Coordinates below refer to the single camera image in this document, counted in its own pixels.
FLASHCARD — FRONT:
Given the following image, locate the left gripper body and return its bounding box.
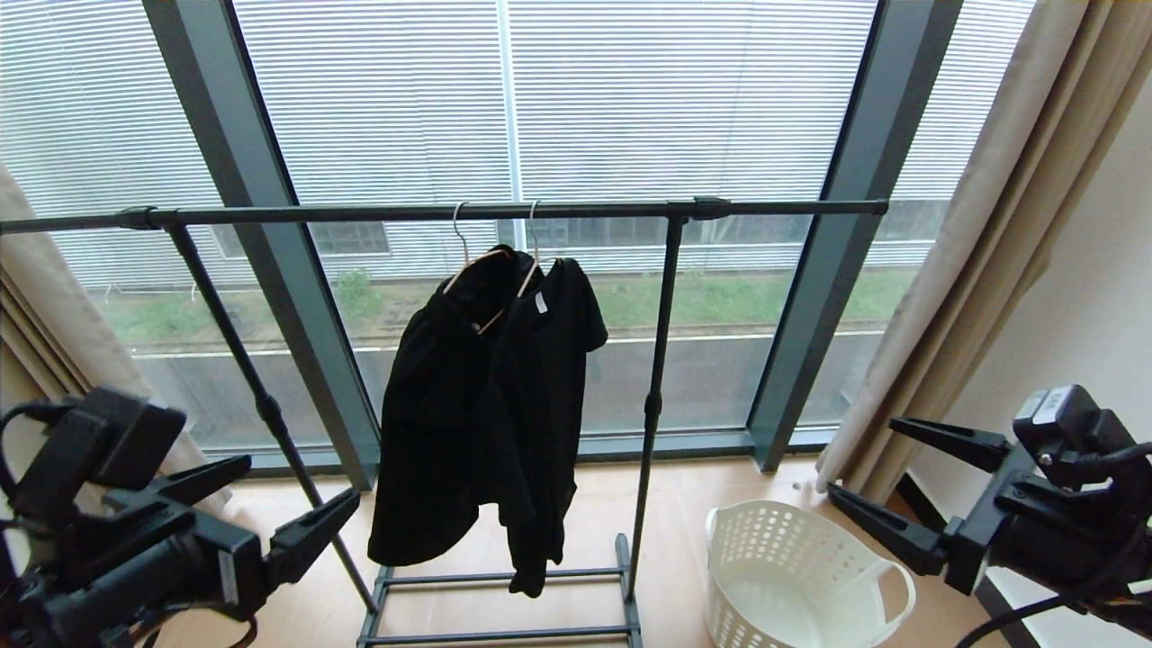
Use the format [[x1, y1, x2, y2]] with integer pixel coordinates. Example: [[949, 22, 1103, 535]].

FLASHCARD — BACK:
[[45, 508, 268, 648]]

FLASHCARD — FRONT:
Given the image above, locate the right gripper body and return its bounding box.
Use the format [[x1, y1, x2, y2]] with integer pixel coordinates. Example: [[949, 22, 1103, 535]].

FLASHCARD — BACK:
[[943, 445, 1152, 613]]

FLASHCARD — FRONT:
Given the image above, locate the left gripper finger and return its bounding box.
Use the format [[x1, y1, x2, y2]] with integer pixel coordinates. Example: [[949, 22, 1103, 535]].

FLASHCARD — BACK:
[[103, 454, 254, 509], [264, 488, 362, 595]]

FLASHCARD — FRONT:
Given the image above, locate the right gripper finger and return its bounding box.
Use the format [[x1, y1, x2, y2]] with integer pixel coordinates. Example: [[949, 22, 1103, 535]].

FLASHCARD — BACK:
[[826, 484, 950, 577], [889, 417, 1012, 474]]

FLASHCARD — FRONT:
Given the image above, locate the black garment with white cords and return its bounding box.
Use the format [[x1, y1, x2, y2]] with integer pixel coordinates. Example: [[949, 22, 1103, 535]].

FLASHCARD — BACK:
[[367, 245, 541, 568]]

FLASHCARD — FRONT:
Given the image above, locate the pink clothes hanger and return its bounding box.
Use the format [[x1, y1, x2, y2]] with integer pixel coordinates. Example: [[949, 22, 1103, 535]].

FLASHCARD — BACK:
[[515, 200, 559, 300], [441, 202, 516, 336]]

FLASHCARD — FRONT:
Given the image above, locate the white laundry basket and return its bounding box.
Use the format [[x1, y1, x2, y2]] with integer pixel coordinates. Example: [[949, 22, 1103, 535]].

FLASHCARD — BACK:
[[705, 499, 917, 648]]

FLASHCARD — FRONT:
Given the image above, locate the black clothes rack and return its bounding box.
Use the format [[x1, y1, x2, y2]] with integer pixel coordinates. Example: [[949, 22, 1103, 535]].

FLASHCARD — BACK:
[[0, 195, 891, 648]]

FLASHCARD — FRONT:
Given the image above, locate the beige curtain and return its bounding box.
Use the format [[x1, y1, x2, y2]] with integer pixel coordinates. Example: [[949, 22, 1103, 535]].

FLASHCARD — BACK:
[[0, 166, 235, 518], [814, 0, 1152, 505]]

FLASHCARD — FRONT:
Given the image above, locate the window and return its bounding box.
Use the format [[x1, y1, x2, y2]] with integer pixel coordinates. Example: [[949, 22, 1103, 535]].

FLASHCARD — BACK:
[[0, 0, 1038, 473]]

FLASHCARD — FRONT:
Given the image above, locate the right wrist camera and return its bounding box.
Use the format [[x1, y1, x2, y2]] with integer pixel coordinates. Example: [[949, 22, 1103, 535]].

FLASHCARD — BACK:
[[1012, 384, 1152, 491]]

